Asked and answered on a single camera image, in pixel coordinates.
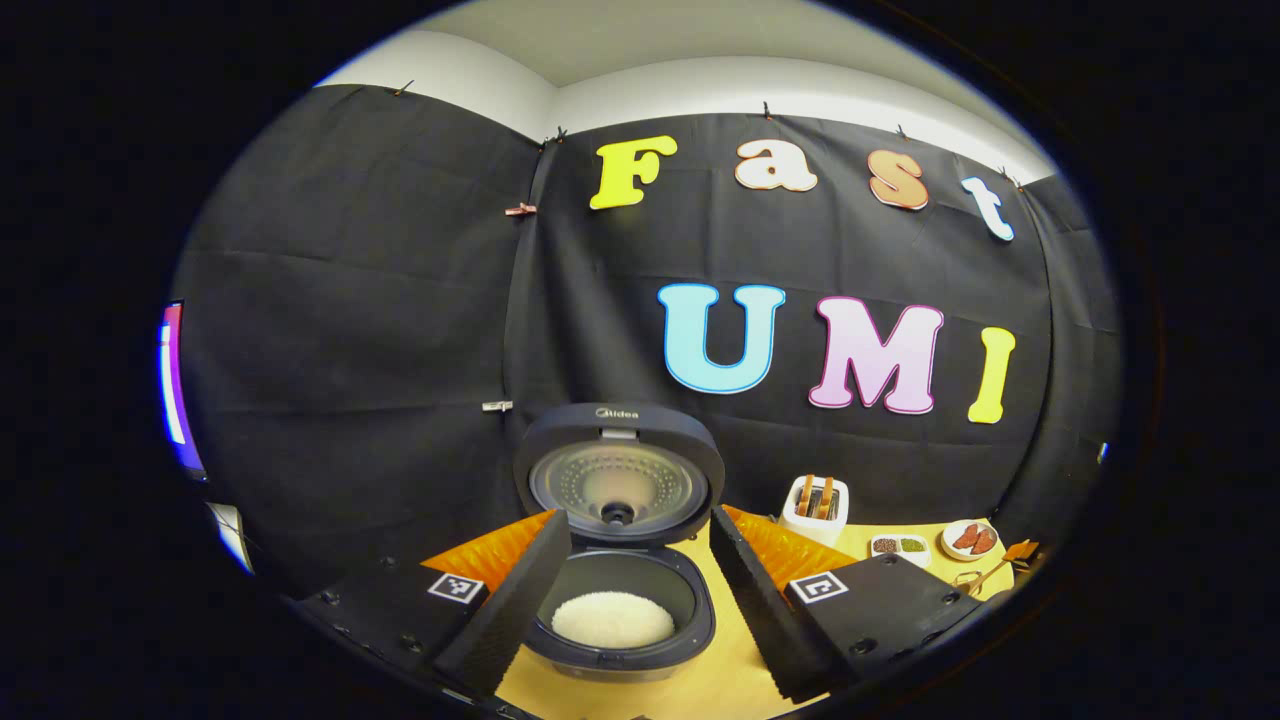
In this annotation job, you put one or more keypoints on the toasted bread slice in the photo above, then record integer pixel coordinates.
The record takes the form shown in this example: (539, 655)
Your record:
(827, 498)
(805, 496)

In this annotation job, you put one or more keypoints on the white round plate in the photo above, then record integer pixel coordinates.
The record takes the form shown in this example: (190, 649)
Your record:
(950, 545)

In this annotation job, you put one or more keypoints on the glowing purple screen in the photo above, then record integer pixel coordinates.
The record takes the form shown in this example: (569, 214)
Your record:
(175, 385)

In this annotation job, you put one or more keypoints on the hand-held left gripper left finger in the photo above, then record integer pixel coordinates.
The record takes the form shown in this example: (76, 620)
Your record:
(515, 590)

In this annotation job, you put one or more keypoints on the white divided plate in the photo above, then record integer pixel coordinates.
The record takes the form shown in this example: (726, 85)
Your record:
(898, 558)

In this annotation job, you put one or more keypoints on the wooden spoon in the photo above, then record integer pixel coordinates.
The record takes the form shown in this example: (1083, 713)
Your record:
(1005, 565)

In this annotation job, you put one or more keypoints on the large white rice heap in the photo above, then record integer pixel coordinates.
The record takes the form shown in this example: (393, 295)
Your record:
(613, 620)

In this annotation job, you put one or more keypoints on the red meat slice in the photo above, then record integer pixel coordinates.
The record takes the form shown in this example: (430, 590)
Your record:
(985, 542)
(966, 539)

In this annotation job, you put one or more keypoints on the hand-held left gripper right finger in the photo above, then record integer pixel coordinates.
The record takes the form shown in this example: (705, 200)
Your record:
(750, 600)

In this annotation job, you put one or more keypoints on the dark grey rice cooker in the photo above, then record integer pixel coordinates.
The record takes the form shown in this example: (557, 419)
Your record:
(620, 440)

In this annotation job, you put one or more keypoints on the white toaster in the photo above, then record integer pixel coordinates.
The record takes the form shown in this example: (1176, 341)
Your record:
(840, 520)

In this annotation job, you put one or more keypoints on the black backdrop cloth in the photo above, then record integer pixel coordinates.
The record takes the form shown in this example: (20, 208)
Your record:
(350, 300)

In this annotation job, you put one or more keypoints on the pink cloth clip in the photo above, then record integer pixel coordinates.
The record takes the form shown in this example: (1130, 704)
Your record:
(520, 209)

